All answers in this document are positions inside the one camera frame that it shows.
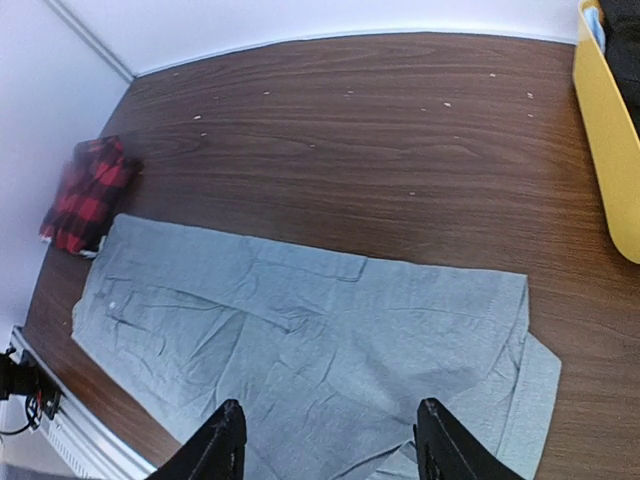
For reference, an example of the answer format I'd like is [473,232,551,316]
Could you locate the left aluminium frame post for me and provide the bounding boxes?
[43,0,136,84]

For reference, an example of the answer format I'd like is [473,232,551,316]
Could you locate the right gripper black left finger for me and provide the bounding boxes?
[149,399,247,480]

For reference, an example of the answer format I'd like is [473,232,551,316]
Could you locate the grey long sleeve shirt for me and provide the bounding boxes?
[72,214,561,479]

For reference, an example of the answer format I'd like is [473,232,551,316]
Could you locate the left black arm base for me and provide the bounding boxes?
[1,345,62,437]

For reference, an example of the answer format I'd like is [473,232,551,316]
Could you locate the black clothes in basket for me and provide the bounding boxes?
[600,0,639,132]

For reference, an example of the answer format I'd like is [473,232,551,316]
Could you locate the red black plaid shirt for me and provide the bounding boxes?
[39,136,142,259]

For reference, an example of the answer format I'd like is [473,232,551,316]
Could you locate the yellow plastic basket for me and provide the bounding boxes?
[573,1,639,264]

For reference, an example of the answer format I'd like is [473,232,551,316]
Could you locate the front aluminium rail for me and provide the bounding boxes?
[10,326,156,479]

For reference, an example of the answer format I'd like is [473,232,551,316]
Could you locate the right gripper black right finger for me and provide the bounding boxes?
[413,398,522,480]

